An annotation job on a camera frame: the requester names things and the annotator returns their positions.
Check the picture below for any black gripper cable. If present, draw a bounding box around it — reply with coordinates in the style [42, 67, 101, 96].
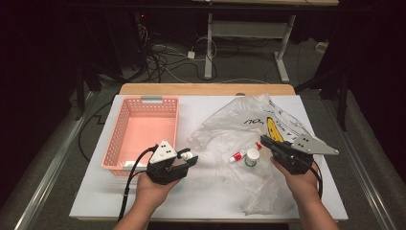
[116, 145, 160, 222]
[305, 159, 325, 202]

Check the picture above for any metal floor rail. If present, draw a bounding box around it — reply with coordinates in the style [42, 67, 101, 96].
[13, 91, 98, 230]
[320, 95, 397, 230]

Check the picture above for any tangle of floor cables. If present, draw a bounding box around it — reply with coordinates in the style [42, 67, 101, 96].
[137, 25, 219, 84]

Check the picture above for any person's right hand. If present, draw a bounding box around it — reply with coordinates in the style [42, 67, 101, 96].
[270, 156, 321, 205]

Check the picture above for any person's left hand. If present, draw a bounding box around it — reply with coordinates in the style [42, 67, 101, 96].
[135, 172, 183, 210]

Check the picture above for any clear smiley plastic bag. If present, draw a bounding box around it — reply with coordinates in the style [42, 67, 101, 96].
[186, 93, 324, 217]

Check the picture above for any white capped jar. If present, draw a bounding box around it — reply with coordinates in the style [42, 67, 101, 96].
[244, 148, 260, 168]

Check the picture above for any white metal desk frame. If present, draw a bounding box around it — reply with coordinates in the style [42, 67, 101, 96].
[204, 12, 297, 83]

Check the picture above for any red and white tube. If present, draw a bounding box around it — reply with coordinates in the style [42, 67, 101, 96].
[229, 142, 263, 164]

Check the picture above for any pink plastic basket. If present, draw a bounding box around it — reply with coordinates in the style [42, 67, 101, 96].
[101, 95, 180, 177]

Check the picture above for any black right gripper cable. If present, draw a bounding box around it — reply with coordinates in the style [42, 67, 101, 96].
[305, 159, 325, 202]

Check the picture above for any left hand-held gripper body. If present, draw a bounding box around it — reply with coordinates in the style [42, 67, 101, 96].
[146, 139, 190, 186]

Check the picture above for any white table board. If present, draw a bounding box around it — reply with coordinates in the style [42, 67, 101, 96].
[69, 94, 349, 221]

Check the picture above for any black metal stand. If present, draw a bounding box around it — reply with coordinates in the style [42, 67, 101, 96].
[74, 60, 103, 122]
[294, 68, 350, 132]

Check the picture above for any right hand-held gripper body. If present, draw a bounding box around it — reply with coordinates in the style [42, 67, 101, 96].
[270, 133, 340, 175]

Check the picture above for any black floor cable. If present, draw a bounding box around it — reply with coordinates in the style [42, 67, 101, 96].
[78, 100, 113, 163]

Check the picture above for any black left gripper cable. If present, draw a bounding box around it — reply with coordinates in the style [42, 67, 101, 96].
[116, 145, 160, 222]

